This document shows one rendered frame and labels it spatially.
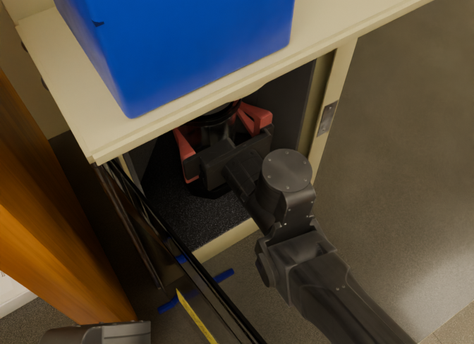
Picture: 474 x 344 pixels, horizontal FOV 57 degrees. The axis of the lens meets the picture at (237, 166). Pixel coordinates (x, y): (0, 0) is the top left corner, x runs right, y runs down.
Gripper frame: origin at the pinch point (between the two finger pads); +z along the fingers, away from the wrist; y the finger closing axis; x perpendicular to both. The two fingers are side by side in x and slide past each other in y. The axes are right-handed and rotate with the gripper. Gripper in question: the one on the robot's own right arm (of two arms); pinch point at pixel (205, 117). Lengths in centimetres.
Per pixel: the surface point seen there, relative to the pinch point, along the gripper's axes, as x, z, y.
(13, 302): 20.6, -1.8, 37.7
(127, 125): -33.7, -20.5, 14.6
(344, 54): -14.4, -10.2, -13.3
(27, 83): 12.0, 31.9, 20.2
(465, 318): 117, -53, -74
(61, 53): -33.5, -14.1, 15.6
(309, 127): 2.8, -8.0, -13.3
